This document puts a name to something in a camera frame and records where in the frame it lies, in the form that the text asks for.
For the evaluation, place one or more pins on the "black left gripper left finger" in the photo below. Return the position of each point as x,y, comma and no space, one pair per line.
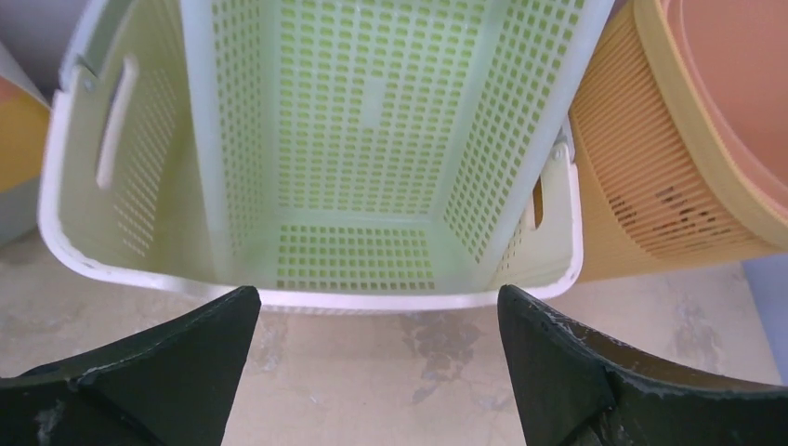
172,384

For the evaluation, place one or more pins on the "round pastel drawer cabinet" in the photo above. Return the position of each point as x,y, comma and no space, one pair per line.
24,124

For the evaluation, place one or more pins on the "yellow slatted laundry basket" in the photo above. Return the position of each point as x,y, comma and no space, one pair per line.
659,192

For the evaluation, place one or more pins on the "cream plastic storage basket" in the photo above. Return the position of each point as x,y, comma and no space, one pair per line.
121,197

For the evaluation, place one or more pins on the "white perforated tray basket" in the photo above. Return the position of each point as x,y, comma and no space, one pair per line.
376,147

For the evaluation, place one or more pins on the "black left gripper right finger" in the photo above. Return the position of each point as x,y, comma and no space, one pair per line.
574,385

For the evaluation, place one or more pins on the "peach plastic bucket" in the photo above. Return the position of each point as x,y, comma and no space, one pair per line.
736,55

